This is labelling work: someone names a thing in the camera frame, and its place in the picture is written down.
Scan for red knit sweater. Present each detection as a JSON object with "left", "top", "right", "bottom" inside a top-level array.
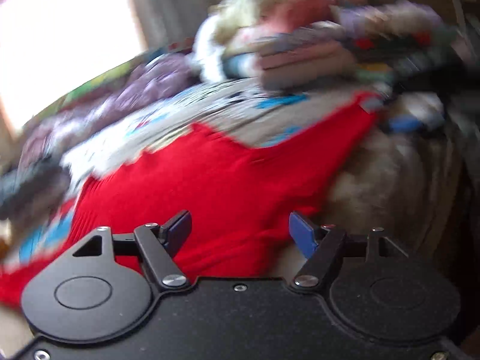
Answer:
[{"left": 0, "top": 91, "right": 380, "bottom": 310}]

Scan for colourful folded clothes stack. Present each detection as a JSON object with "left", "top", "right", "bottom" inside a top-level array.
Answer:
[{"left": 332, "top": 0, "right": 478, "bottom": 94}]

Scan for folded pink cream clothes stack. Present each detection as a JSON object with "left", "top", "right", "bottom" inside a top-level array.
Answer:
[{"left": 256, "top": 40, "right": 356, "bottom": 90}]

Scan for folded grey blue clothes pile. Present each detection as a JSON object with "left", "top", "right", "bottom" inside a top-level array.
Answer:
[{"left": 1, "top": 157, "right": 71, "bottom": 220}]

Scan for Mickey Mouse plush blanket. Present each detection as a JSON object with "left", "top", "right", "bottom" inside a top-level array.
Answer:
[{"left": 0, "top": 78, "right": 470, "bottom": 271}]

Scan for stacked quilts pile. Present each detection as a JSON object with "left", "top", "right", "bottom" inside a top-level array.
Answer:
[{"left": 193, "top": 0, "right": 368, "bottom": 83}]

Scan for purple quilt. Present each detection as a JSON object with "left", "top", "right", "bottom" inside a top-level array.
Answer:
[{"left": 18, "top": 53, "right": 195, "bottom": 171}]

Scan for grey curtain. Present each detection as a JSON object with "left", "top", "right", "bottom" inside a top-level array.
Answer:
[{"left": 133, "top": 0, "right": 208, "bottom": 49}]

